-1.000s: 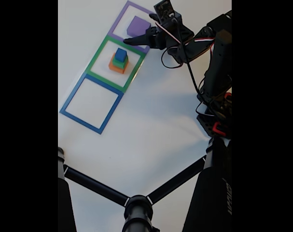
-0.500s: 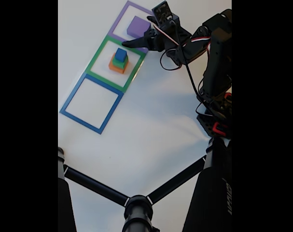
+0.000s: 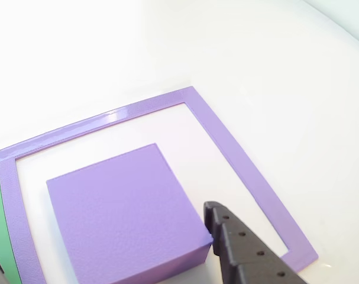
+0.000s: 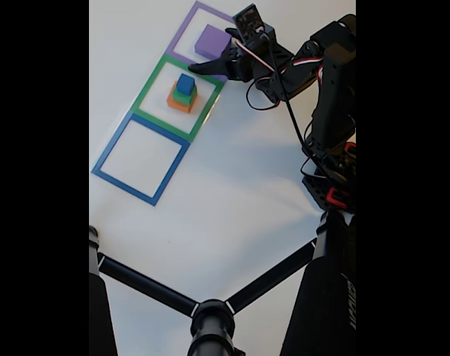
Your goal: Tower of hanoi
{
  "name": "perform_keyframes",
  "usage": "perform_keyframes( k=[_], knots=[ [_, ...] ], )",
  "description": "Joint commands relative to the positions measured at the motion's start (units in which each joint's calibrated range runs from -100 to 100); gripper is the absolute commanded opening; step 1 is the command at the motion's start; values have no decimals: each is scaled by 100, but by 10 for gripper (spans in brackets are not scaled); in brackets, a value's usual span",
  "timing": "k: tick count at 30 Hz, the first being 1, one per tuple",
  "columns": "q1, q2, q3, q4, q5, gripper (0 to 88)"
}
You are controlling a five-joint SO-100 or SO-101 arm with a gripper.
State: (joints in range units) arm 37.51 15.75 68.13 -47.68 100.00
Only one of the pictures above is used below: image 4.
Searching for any small blue cube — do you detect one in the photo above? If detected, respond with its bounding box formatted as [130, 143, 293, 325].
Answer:
[176, 73, 195, 94]

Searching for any green cube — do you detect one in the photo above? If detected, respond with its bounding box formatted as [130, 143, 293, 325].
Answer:
[172, 85, 199, 105]

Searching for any orange block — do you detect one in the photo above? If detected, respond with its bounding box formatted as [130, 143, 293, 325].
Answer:
[166, 81, 199, 114]

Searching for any purple block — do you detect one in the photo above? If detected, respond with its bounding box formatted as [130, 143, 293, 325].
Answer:
[193, 24, 233, 60]

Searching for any red black table clamp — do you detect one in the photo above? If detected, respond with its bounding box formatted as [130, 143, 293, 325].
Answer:
[326, 187, 354, 209]

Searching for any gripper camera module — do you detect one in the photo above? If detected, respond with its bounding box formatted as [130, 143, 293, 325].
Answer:
[232, 3, 277, 47]

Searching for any purple square frame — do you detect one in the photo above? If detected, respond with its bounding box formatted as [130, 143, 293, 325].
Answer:
[165, 0, 240, 83]

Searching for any black cable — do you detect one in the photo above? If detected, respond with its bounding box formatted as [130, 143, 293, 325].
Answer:
[245, 33, 337, 181]

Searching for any green square frame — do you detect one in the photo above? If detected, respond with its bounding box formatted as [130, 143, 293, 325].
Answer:
[130, 53, 225, 144]

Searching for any blue square frame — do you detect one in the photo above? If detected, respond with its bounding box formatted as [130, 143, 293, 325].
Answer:
[90, 112, 191, 208]

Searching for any black camera tripod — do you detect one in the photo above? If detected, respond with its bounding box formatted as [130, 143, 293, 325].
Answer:
[89, 209, 357, 356]

